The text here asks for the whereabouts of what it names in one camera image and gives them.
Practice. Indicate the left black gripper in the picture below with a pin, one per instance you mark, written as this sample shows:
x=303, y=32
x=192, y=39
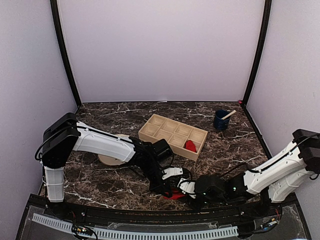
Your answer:
x=159, y=188

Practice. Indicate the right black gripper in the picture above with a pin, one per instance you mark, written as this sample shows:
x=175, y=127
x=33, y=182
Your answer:
x=196, y=206

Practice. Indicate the red santa sock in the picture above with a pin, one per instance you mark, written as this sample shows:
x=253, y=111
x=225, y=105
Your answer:
x=190, y=146
x=176, y=194

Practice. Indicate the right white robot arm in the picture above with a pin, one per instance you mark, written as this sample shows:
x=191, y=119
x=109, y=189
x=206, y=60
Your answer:
x=274, y=180

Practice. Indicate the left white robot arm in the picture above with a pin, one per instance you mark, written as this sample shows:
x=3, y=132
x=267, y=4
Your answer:
x=68, y=134

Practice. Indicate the round painted wooden plate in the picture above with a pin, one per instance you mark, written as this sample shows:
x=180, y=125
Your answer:
x=110, y=161

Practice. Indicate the wooden compartment tray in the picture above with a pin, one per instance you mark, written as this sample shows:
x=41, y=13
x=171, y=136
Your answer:
x=175, y=133

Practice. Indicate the dark blue enamel mug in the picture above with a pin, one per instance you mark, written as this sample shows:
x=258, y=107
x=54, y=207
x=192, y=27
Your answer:
x=219, y=123

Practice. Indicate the wooden stick in mug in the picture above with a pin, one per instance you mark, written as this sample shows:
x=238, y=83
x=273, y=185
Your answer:
x=229, y=114

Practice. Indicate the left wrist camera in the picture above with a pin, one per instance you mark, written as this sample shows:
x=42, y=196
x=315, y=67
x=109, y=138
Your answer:
x=176, y=173

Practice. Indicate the white slotted cable duct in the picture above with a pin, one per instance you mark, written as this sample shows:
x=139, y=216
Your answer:
x=124, y=231

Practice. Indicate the black front table rail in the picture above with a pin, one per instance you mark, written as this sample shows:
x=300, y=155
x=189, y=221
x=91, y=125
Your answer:
x=101, y=215

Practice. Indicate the left black frame post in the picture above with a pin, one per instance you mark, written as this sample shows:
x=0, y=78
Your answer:
x=63, y=52

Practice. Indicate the black frame post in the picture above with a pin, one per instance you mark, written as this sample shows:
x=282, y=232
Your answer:
x=258, y=53
x=63, y=52

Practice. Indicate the right black frame post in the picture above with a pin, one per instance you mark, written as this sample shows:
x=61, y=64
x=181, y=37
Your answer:
x=258, y=53

